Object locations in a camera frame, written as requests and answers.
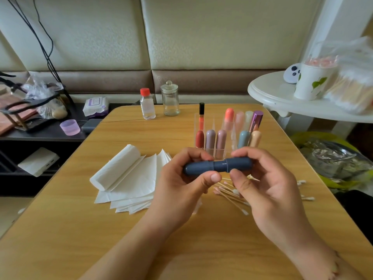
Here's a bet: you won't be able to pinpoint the wet wipes pack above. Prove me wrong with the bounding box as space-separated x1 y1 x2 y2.
83 96 110 118

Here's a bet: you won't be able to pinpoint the black clip tool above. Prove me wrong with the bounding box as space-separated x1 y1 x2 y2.
0 72 18 91

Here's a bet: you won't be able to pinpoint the black low shelf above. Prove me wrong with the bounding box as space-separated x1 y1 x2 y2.
0 102 138 196

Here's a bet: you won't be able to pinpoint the pink tray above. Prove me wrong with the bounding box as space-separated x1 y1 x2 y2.
0 93 38 137

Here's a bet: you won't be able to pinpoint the crumpled clear plastic bag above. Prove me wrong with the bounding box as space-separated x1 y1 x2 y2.
23 75 69 120

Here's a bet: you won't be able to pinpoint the red lipstick navy tube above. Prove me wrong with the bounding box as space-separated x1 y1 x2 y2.
184 159 228 177

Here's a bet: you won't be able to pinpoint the black cables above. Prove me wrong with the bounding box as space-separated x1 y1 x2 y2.
5 0 68 100

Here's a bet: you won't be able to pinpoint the white power bank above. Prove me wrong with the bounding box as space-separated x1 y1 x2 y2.
17 147 60 177

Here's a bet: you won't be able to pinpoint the person's right forearm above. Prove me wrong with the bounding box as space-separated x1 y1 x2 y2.
326 254 365 280

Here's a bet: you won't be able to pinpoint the stack of white tissues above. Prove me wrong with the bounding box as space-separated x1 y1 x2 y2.
90 144 173 215

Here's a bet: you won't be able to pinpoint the red lipstick mauve tube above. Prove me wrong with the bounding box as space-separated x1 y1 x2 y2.
206 129 217 155

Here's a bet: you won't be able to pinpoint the person's left forearm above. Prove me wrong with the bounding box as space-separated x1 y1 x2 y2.
82 221 181 280

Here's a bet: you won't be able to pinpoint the white tissue sheet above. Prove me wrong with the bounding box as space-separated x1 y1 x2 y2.
191 197 204 216

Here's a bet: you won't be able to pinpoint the white round side table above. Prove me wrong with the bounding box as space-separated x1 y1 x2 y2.
248 71 373 123

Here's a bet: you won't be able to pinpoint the beige padded backrest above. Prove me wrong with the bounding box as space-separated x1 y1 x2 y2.
0 0 324 105

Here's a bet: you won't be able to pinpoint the person's right hand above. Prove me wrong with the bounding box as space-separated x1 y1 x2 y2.
213 147 339 280

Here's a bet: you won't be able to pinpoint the white mug green leaf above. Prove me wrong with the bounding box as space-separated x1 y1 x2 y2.
294 57 339 101

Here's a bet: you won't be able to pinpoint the red lipstick dusty pink tube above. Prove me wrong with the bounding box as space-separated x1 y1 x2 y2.
216 129 227 158

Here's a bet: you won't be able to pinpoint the small purple plastic cup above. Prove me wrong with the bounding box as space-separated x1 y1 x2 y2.
60 119 81 137

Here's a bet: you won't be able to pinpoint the clear bottle red cap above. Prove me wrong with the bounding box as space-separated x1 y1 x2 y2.
140 88 157 120

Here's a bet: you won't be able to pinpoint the glass jar with lid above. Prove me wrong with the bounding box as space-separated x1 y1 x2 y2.
161 80 181 117

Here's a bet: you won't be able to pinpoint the yellow-green bin with bag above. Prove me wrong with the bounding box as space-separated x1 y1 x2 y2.
291 132 373 190

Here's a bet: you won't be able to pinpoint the person's left hand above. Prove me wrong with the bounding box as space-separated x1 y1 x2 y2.
143 147 222 237

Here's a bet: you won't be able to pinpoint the white panda figure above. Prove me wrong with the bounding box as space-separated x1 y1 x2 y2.
283 63 302 84

